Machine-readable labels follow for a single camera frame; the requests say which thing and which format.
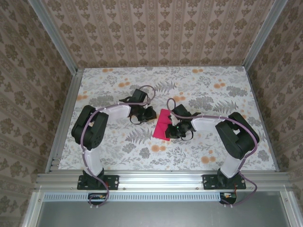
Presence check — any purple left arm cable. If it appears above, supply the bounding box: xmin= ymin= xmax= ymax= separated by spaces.
xmin=80 ymin=85 xmax=155 ymax=210

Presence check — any aluminium lower frame bar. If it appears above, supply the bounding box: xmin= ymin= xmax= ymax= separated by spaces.
xmin=21 ymin=191 xmax=45 ymax=227
xmin=279 ymin=191 xmax=300 ymax=227

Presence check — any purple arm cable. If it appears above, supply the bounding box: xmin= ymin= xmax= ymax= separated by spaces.
xmin=80 ymin=85 xmax=155 ymax=210
xmin=166 ymin=97 xmax=260 ymax=209

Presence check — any aluminium cross rail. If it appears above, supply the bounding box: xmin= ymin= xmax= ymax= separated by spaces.
xmin=34 ymin=172 xmax=293 ymax=191

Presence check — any floral table cover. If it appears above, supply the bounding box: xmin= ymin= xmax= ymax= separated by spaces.
xmin=58 ymin=67 xmax=277 ymax=171

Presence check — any aluminium side rail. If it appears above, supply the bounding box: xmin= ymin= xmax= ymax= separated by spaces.
xmin=45 ymin=68 xmax=83 ymax=174

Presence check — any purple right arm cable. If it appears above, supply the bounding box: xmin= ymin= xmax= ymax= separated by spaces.
xmin=166 ymin=97 xmax=260 ymax=209

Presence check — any grey metal panel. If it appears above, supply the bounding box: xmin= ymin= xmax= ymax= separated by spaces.
xmin=37 ymin=201 xmax=288 ymax=227

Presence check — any aluminium corner post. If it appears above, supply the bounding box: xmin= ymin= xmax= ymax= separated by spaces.
xmin=27 ymin=0 xmax=79 ymax=75
xmin=241 ymin=0 xmax=291 ymax=69

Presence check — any black connector board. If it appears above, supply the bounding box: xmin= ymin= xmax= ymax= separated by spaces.
xmin=88 ymin=192 xmax=108 ymax=206
xmin=219 ymin=192 xmax=237 ymax=205

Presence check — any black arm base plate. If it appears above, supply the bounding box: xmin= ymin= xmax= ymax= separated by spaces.
xmin=77 ymin=174 xmax=119 ymax=191
xmin=203 ymin=174 xmax=247 ymax=191

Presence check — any pink paper sheet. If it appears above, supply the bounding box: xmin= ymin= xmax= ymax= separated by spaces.
xmin=152 ymin=108 xmax=173 ymax=142

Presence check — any grey slotted cable duct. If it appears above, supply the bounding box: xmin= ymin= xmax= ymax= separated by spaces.
xmin=44 ymin=192 xmax=237 ymax=201

